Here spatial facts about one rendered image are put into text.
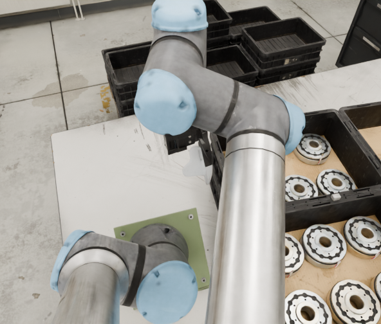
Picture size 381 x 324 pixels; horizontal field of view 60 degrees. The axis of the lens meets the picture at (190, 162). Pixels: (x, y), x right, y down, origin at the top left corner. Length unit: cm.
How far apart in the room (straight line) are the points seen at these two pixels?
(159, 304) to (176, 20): 47
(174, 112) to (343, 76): 134
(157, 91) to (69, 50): 283
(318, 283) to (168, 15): 67
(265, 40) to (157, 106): 189
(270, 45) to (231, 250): 193
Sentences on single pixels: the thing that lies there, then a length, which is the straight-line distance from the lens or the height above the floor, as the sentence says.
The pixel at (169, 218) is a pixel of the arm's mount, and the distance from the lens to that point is 83.
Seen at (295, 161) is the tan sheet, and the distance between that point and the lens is 105.
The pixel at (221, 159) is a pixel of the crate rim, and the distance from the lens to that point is 88.
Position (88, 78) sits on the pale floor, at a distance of 281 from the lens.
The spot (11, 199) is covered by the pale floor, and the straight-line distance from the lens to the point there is 216.
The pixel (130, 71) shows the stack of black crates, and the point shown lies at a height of 49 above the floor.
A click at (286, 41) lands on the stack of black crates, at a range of 226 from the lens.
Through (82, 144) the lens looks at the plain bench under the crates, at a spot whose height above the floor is 70.
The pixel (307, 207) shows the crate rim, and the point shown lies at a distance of 84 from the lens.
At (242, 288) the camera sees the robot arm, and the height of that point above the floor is 130.
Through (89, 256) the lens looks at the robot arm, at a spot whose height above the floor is 108.
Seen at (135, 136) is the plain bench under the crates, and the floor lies 70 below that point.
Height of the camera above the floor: 160
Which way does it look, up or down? 51 degrees down
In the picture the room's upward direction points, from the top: straight up
